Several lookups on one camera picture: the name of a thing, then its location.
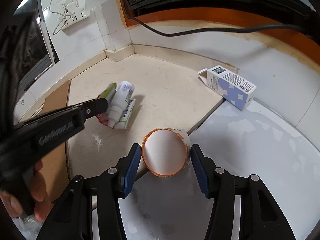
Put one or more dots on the green white wrapper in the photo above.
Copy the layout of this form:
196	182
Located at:
120	105

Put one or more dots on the purple white medicine box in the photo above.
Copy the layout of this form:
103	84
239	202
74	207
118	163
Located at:
231	86

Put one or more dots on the orange rimmed paper cup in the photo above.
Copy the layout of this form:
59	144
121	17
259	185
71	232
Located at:
165	151

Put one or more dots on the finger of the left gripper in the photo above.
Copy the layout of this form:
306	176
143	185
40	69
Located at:
93	107

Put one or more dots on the white wall power socket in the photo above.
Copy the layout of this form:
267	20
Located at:
73	13

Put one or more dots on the brown cardboard sheet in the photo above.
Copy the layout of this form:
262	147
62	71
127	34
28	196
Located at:
43	139

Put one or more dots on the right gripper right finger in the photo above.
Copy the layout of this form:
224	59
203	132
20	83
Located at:
204	168

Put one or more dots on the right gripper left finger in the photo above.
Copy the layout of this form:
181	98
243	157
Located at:
127	169

